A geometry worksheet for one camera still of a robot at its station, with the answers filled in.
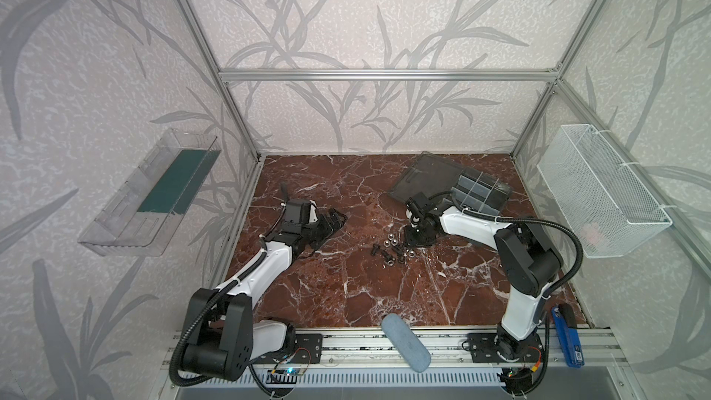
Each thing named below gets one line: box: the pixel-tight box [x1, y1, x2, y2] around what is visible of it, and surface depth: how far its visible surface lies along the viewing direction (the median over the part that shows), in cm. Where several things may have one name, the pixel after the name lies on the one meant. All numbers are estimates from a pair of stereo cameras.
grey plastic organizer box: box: [386, 150, 513, 213], surface depth 110 cm
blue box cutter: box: [551, 305, 586, 369], surface depth 74 cm
